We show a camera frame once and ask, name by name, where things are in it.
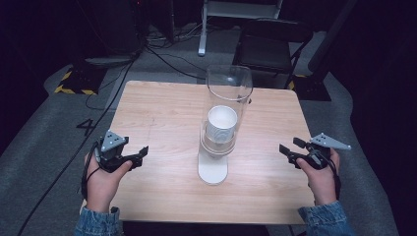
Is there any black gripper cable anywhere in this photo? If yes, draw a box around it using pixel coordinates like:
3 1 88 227
327 156 342 202
80 140 101 202

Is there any black slanted pole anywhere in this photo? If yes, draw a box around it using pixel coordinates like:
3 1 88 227
307 0 359 74

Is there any long black floor cable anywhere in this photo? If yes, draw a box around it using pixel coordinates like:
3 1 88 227
17 53 141 236

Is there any white paper cup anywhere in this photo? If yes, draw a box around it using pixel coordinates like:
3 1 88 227
205 104 239 146

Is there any black yellow striped base plate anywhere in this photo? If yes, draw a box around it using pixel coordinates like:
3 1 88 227
287 74 332 102
53 66 108 96

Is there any thin black floor cable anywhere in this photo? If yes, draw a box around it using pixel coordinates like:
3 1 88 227
144 43 208 82

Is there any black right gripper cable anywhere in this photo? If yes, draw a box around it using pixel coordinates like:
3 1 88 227
327 156 342 202

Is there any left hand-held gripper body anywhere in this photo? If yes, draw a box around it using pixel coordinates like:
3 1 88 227
94 130 131 174

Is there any black folding chair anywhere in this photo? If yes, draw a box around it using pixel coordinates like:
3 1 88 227
231 19 314 90

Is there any white metal stand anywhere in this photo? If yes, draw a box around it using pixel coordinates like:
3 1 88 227
197 0 284 57

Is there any person's left hand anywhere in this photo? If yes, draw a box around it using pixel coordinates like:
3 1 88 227
84 151 134 212

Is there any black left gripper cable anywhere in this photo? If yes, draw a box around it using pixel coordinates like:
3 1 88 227
80 140 101 202

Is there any person's right hand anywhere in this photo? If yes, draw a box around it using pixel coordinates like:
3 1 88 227
295 147 341 207

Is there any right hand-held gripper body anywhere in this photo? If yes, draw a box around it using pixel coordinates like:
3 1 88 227
304 132 352 171

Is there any clear tube cup dispenser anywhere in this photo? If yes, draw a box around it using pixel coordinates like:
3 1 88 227
197 64 255 186

